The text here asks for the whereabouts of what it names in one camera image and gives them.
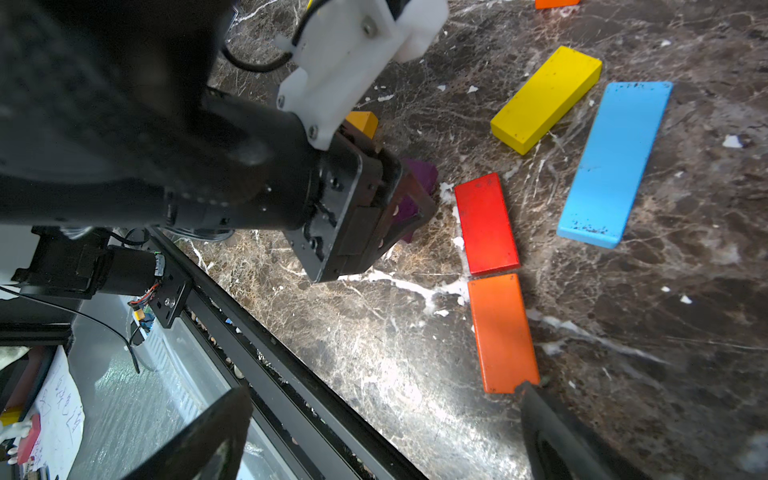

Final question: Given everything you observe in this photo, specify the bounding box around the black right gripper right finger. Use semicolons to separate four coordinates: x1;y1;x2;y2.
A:
521;382;649;480

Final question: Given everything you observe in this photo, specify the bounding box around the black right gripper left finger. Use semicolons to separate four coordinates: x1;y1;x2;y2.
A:
126;386;253;480

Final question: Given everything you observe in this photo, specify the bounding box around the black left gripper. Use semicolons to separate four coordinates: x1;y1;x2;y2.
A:
284;122;436;283

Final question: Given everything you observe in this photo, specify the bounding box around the long yellow block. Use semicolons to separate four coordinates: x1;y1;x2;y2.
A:
345;111;379;139

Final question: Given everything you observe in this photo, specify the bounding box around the orange block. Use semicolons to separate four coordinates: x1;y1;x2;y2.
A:
468;274;540;394
534;0;581;10

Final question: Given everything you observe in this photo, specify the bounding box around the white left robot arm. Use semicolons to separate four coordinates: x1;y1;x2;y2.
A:
1;1;449;282

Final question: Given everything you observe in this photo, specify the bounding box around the purple block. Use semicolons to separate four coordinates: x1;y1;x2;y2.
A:
392;157;440;244

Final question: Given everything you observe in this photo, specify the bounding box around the orange block front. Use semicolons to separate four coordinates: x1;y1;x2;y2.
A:
468;274;540;394

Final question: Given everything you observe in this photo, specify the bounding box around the red block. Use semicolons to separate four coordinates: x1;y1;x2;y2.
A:
454;173;521;276

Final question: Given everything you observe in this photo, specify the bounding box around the small yellow block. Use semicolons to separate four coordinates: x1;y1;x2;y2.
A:
490;46;603;155

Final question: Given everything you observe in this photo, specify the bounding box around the light blue block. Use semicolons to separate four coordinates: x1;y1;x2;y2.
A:
557;82;673;249

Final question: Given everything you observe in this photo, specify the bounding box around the black front rail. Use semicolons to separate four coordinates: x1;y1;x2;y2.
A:
148;228;424;479

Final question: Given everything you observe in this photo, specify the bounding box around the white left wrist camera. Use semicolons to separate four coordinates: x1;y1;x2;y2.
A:
277;0;449;151

